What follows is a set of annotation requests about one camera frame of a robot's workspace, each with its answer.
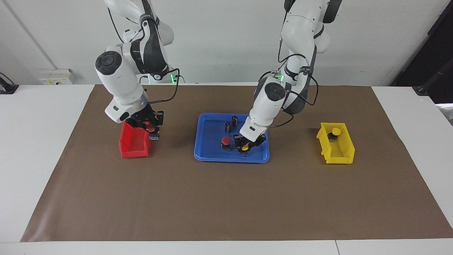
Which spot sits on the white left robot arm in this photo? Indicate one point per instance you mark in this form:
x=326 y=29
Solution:
x=269 y=102

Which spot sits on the red push button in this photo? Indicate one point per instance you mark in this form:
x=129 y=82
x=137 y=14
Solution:
x=151 y=128
x=225 y=141

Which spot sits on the blue plastic tray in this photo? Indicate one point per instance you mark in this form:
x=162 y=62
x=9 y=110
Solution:
x=212 y=152

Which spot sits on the yellow plastic storage bin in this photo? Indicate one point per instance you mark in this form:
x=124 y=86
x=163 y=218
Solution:
x=341 y=152

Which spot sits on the brown paper table mat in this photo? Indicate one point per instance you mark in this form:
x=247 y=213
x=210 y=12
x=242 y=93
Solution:
x=212 y=205

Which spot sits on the yellow push button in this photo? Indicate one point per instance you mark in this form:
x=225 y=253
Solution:
x=244 y=145
x=334 y=132

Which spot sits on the white wall outlet box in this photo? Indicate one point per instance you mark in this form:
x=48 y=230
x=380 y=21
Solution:
x=55 y=77

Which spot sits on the black clamp base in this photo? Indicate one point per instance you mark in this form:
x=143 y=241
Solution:
x=7 y=86

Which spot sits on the black tripod stand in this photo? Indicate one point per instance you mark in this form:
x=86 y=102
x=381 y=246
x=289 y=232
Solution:
x=433 y=81

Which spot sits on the small black cylinder component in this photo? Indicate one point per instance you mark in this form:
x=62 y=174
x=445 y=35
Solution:
x=234 y=119
x=227 y=126

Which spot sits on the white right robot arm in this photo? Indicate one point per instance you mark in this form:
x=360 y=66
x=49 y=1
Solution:
x=120 y=81

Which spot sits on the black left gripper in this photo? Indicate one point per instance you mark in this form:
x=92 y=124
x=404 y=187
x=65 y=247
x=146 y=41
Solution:
x=256 y=139

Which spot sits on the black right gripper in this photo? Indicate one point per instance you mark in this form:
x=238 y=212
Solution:
x=139 y=118

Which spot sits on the red plastic storage bin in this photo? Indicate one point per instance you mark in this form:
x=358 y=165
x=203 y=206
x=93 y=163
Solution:
x=132 y=145

